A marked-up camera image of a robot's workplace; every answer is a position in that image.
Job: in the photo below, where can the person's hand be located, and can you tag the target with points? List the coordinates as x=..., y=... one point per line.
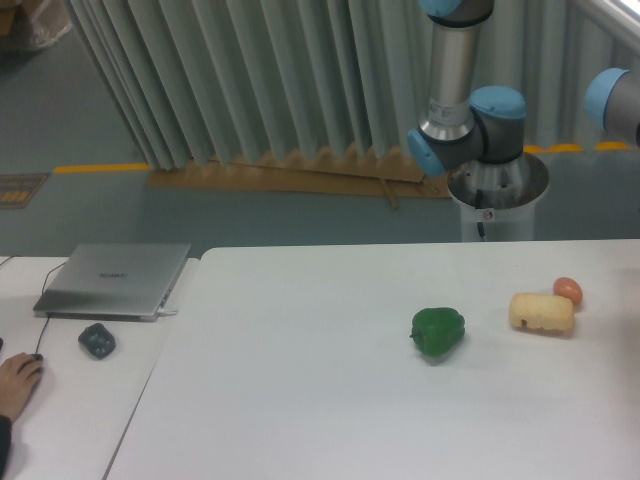
x=20, y=375

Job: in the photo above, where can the dark sleeve forearm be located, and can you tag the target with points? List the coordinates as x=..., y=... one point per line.
x=5, y=442

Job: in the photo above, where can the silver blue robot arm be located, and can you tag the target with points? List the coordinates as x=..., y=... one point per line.
x=507, y=72

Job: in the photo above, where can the yellow bread loaf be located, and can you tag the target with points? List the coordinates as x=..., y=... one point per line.
x=544, y=313

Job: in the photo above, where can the black 3D mouse controller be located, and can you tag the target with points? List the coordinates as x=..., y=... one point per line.
x=98, y=341

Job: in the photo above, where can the silver closed laptop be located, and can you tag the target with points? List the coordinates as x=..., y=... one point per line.
x=114, y=281

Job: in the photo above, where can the pale green folding curtain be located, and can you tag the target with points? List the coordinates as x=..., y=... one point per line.
x=196, y=80

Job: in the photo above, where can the cardboard box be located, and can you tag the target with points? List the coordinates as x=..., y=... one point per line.
x=32, y=26

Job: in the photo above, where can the brown cardboard strip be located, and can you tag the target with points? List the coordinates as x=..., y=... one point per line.
x=393, y=177

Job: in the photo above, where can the green bell pepper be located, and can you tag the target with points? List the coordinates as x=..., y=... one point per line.
x=435, y=331

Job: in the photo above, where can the brown egg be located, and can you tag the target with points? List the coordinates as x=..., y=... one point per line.
x=568, y=288

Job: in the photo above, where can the white laptop cable plug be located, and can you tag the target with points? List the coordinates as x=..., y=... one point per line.
x=163, y=312

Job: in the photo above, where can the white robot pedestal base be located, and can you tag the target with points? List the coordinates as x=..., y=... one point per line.
x=497, y=203

